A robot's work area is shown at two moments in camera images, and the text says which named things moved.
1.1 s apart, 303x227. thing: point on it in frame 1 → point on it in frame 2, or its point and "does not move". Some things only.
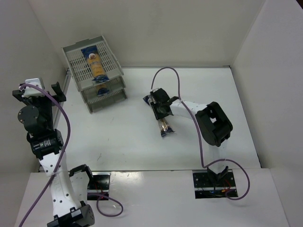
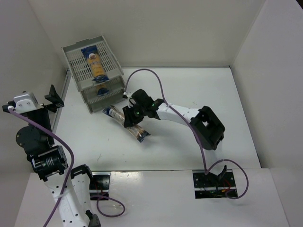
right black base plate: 205,188 does not move
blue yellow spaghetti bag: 102,89 does not move
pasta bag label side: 92,54 does not move
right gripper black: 156,107 → 132,116
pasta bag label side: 165,130 → 116,115
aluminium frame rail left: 68,77 does not move
